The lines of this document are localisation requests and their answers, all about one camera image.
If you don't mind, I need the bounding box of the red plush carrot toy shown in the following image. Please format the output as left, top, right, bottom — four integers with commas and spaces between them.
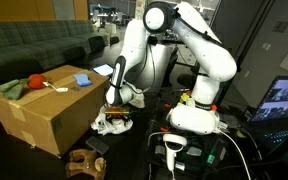
0, 74, 46, 100

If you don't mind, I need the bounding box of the white plastic bag orange print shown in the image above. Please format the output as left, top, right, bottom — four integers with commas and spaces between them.
91, 106, 133, 135

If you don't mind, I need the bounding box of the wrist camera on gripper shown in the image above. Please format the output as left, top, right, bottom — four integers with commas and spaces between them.
105, 107, 130, 115

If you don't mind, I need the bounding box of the tablet with lit screen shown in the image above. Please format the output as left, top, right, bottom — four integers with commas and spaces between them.
93, 64, 113, 76

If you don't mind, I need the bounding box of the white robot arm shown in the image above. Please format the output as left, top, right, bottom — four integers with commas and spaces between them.
106, 1, 237, 134

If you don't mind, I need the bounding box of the blue knitted cloth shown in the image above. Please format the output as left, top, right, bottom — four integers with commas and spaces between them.
74, 74, 92, 87

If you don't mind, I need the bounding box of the open laptop computer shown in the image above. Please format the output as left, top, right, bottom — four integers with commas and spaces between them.
248, 76, 288, 160

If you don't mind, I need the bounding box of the white cable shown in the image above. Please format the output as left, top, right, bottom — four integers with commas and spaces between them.
217, 129, 253, 180

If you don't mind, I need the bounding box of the white VR headset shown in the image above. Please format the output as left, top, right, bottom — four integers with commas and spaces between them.
167, 103, 220, 135

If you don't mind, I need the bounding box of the white cloth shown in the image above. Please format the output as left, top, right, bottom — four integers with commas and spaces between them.
130, 94, 145, 108

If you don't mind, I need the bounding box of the large cardboard box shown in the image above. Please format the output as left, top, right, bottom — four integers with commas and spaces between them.
0, 65, 108, 157

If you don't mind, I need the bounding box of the brown plush moose toy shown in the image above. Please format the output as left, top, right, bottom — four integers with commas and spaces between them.
65, 149, 106, 180

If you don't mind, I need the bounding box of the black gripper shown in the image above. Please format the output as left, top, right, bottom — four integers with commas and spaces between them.
106, 112, 130, 125

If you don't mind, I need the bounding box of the white VR controller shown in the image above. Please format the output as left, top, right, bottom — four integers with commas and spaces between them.
163, 133, 187, 171

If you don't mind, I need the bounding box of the green plaid sofa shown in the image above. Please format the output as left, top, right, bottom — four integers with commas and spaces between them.
0, 19, 110, 93

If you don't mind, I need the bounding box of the dark grey sponge block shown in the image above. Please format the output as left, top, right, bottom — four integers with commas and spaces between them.
86, 136, 109, 154

